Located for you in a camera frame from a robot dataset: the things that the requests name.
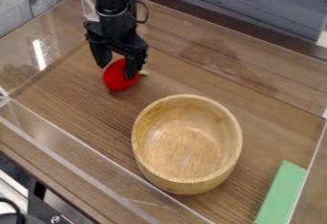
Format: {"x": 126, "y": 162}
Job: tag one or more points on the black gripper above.
{"x": 126, "y": 44}

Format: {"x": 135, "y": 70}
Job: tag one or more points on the red plush strawberry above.
{"x": 114, "y": 77}

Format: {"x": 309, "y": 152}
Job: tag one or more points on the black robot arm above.
{"x": 118, "y": 16}

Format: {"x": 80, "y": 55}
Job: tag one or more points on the wooden bowl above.
{"x": 187, "y": 142}

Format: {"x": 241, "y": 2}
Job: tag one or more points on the clear acrylic front panel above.
{"x": 108, "y": 193}

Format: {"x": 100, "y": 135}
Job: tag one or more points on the green rectangular block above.
{"x": 282, "y": 195}

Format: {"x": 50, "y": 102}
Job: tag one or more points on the clear acrylic corner bracket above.
{"x": 90, "y": 11}

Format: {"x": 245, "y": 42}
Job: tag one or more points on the black metal table bracket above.
{"x": 47, "y": 207}

